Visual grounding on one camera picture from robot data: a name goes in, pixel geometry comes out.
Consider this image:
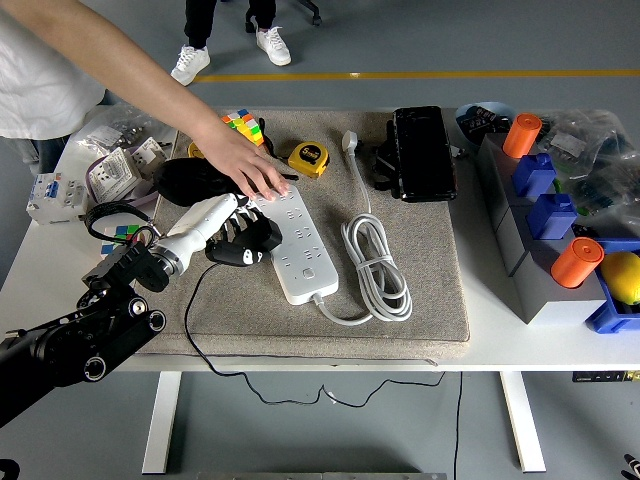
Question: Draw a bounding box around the white power strip board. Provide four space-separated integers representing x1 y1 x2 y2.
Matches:
252 184 341 306

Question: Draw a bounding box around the orange cylinder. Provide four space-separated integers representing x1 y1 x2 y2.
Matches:
502 113 544 160
550 236 606 290

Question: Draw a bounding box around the person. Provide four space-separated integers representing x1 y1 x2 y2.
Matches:
0 9 109 176
169 0 293 87

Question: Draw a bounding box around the large white wall socket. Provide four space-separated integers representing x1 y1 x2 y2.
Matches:
88 147 144 204

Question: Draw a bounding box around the white table leg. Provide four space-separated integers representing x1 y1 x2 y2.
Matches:
499 370 547 474
141 370 182 475

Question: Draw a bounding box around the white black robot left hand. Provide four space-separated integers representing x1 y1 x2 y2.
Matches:
154 192 285 275

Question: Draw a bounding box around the black cloth with strap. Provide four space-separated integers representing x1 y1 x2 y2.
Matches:
152 118 300 207

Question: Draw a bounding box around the small colourful puzzle cube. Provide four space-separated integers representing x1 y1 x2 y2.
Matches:
99 223 146 256

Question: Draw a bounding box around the black plug adapter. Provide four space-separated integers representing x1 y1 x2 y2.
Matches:
252 214 285 252

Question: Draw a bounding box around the light blue bowl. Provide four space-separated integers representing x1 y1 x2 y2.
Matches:
454 101 519 151

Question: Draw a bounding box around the thin black plug cord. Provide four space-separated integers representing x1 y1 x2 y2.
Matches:
183 262 449 409

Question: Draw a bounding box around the hanging black cable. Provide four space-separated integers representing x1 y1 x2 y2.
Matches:
452 370 465 480

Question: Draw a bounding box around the grey metal bar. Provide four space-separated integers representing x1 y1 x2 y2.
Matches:
196 471 448 480

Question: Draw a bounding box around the white circuit breaker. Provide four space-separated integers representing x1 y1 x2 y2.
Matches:
25 171 90 226

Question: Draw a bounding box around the clear bag of small parts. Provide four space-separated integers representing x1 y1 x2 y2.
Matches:
64 104 176 166

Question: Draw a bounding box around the yellow lemon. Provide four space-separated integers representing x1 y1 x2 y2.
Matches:
599 251 640 306

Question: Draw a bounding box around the pale purple tray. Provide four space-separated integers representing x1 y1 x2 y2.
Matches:
84 158 160 209

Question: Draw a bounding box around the black office chair base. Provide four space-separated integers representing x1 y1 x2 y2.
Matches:
243 0 323 34

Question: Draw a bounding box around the glossy black box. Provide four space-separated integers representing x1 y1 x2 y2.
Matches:
391 104 459 204

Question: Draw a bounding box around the person's hand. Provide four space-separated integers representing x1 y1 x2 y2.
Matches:
192 118 292 203

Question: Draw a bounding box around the black printed packet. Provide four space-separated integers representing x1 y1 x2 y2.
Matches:
458 107 514 139

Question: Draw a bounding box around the yellow tape measure red label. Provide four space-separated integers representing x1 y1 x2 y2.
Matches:
287 141 331 180

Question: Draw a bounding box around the blue plastic bin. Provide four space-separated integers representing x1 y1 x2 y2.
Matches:
584 237 640 335

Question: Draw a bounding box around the clear bag of dark parts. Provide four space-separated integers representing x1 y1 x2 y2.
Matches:
537 108 640 239

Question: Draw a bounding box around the small white wall socket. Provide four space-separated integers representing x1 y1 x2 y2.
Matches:
130 137 171 176

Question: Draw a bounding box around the grey-brown mat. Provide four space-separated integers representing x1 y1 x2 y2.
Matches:
132 107 471 362

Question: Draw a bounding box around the large colourful puzzle cube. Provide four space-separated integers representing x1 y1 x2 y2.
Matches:
221 108 265 147

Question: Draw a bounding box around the white coiled power strip cable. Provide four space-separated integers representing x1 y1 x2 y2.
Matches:
314 129 415 327

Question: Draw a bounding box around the black table control panel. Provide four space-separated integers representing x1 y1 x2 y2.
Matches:
572 370 640 384

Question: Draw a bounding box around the blue plastic block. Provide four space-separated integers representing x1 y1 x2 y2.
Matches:
525 193 580 241
510 152 558 199

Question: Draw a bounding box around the grey block holder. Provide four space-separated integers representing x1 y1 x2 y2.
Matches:
474 132 609 326

